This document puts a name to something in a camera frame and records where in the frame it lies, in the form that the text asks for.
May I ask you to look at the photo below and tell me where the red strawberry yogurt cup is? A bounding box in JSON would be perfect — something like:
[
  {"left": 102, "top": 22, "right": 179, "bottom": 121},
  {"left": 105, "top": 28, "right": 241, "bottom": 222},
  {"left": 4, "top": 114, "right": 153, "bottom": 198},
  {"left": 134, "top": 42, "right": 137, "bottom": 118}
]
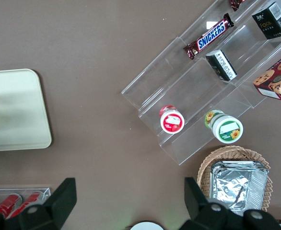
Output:
[{"left": 160, "top": 104, "right": 186, "bottom": 134}]

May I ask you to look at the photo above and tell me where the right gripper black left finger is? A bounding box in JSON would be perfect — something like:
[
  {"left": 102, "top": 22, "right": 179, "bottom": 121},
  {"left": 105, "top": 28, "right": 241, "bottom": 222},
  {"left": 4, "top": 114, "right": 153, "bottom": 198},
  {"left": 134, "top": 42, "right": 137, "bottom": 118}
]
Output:
[{"left": 0, "top": 177, "right": 78, "bottom": 230}]

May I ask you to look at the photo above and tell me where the clear acrylic stepped display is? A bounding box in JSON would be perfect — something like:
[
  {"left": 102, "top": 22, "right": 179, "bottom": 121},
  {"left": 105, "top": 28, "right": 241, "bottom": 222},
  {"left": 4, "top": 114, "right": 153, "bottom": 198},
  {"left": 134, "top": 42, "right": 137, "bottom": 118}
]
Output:
[{"left": 121, "top": 0, "right": 281, "bottom": 166}]

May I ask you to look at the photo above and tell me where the green sunflower yogurt cup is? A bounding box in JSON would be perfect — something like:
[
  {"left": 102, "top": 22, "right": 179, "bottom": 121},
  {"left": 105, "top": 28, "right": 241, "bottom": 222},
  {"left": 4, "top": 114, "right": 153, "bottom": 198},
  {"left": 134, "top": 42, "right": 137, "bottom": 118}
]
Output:
[{"left": 204, "top": 109, "right": 244, "bottom": 144}]

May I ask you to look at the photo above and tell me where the red cola bottle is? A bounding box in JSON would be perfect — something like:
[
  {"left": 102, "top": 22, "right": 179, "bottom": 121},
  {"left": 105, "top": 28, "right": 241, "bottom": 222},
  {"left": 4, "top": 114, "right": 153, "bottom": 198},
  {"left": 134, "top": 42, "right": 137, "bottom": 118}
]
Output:
[
  {"left": 0, "top": 194, "right": 23, "bottom": 215},
  {"left": 10, "top": 191, "right": 44, "bottom": 218}
]

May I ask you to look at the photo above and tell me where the red chocolate chip cookie box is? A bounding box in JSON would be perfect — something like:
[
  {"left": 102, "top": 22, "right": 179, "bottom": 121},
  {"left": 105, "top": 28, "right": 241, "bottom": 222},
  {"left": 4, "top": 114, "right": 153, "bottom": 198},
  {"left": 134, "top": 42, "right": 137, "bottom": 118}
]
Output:
[{"left": 252, "top": 49, "right": 281, "bottom": 103}]

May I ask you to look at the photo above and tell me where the small black carton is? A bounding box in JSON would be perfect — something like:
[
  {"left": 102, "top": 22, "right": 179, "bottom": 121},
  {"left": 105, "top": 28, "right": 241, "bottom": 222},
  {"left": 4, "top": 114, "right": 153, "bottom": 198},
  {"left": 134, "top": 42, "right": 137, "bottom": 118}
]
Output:
[
  {"left": 251, "top": 1, "right": 281, "bottom": 40},
  {"left": 205, "top": 49, "right": 238, "bottom": 82}
]

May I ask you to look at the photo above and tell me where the light tan wicker basket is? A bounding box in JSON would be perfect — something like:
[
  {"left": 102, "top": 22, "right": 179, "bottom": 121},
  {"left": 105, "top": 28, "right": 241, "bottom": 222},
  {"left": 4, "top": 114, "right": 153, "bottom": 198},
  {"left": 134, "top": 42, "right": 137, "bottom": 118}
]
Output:
[{"left": 197, "top": 145, "right": 274, "bottom": 214}]

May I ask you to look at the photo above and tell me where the aluminium foil tray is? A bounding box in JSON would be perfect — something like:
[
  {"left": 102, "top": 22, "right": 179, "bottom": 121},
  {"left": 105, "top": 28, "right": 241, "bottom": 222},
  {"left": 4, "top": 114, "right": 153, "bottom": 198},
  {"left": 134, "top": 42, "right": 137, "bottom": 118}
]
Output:
[{"left": 209, "top": 161, "right": 269, "bottom": 217}]

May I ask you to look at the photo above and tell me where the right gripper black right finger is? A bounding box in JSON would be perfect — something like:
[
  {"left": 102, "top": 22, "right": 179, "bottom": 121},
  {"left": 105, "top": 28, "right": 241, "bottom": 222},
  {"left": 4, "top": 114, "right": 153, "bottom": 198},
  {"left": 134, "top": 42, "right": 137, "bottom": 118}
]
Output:
[{"left": 181, "top": 177, "right": 281, "bottom": 230}]

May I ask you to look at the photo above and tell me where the clear acrylic bottle rack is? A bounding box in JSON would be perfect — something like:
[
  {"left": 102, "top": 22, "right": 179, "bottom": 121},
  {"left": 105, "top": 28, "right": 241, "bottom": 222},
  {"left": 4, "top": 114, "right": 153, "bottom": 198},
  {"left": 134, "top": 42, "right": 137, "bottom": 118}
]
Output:
[{"left": 0, "top": 184, "right": 52, "bottom": 216}]

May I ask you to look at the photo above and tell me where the beige plastic tray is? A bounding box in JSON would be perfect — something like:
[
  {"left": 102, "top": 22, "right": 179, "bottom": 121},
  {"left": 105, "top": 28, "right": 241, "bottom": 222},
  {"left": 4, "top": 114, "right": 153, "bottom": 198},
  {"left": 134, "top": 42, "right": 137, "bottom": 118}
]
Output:
[{"left": 0, "top": 69, "right": 53, "bottom": 152}]

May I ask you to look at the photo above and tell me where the Snickers chocolate bar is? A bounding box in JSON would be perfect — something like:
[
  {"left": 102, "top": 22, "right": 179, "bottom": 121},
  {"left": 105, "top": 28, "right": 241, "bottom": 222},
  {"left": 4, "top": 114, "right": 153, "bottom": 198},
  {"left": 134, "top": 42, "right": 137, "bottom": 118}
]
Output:
[
  {"left": 183, "top": 13, "right": 235, "bottom": 60},
  {"left": 228, "top": 0, "right": 248, "bottom": 12}
]

